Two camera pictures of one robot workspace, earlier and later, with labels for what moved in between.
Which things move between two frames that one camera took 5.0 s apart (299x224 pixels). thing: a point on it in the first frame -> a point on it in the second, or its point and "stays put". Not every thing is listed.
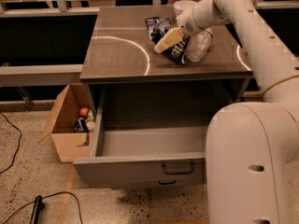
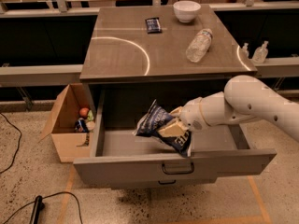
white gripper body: [186, 22] -> [191, 114]
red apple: [83, 112] stays put
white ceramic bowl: [182, 5] stays put
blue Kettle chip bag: [162, 27] -> [156, 117]
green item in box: [90, 118] stays put
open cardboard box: [69, 144] stays put
